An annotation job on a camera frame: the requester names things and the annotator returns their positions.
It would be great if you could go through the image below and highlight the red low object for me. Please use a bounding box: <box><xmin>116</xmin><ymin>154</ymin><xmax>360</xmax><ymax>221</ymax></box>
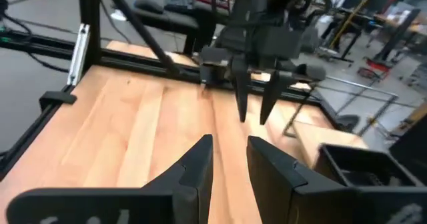
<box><xmin>357</xmin><ymin>57</ymin><xmax>392</xmax><ymax>83</ymax></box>

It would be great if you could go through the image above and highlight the black plastic basket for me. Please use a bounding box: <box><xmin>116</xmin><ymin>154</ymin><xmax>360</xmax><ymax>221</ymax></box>
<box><xmin>312</xmin><ymin>143</ymin><xmax>425</xmax><ymax>189</ymax></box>

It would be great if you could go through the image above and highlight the wooden workbench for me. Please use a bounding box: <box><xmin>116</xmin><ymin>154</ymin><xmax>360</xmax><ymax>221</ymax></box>
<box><xmin>372</xmin><ymin>7</ymin><xmax>427</xmax><ymax>62</ymax></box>

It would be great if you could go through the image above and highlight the red tablet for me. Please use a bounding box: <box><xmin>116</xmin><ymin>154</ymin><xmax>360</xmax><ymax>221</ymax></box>
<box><xmin>195</xmin><ymin>0</ymin><xmax>232</xmax><ymax>10</ymax></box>

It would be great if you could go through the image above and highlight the yellow slanted pole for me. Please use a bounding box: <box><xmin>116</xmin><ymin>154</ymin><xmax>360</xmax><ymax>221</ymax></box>
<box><xmin>328</xmin><ymin>0</ymin><xmax>372</xmax><ymax>50</ymax></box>

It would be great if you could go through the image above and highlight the white paper sheet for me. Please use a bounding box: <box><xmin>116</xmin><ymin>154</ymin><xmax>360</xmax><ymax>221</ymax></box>
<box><xmin>110</xmin><ymin>9</ymin><xmax>128</xmax><ymax>22</ymax></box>

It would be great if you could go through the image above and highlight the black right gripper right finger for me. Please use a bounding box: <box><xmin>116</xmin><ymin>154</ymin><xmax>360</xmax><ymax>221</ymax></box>
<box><xmin>246</xmin><ymin>135</ymin><xmax>427</xmax><ymax>224</ymax></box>

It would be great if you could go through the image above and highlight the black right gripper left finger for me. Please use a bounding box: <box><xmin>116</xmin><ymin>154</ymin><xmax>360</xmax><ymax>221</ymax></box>
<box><xmin>5</xmin><ymin>133</ymin><xmax>215</xmax><ymax>224</ymax></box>

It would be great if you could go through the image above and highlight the black cable bundle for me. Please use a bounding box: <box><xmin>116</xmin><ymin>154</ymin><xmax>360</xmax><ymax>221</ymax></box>
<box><xmin>0</xmin><ymin>0</ymin><xmax>71</xmax><ymax>74</ymax></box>

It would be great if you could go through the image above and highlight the black table clamp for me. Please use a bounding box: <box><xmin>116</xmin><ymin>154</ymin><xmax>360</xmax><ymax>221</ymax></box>
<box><xmin>39</xmin><ymin>90</ymin><xmax>78</xmax><ymax>111</ymax></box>

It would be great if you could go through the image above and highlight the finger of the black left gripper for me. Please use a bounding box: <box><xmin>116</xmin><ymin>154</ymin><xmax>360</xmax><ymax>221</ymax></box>
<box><xmin>259</xmin><ymin>69</ymin><xmax>295</xmax><ymax>126</ymax></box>
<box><xmin>232</xmin><ymin>55</ymin><xmax>252</xmax><ymax>123</ymax></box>

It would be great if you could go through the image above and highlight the silver frame bracket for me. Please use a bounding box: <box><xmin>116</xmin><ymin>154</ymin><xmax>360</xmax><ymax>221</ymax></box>
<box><xmin>66</xmin><ymin>23</ymin><xmax>91</xmax><ymax>87</ymax></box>

